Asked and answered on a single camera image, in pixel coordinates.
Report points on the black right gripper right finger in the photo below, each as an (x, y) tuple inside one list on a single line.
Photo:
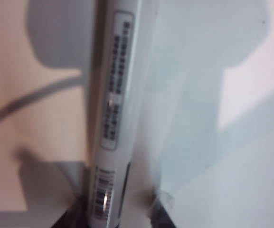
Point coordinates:
[(161, 216)]

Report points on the black whiteboard marker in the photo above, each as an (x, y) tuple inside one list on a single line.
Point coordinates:
[(113, 154)]

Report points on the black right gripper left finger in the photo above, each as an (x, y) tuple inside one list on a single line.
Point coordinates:
[(77, 216)]

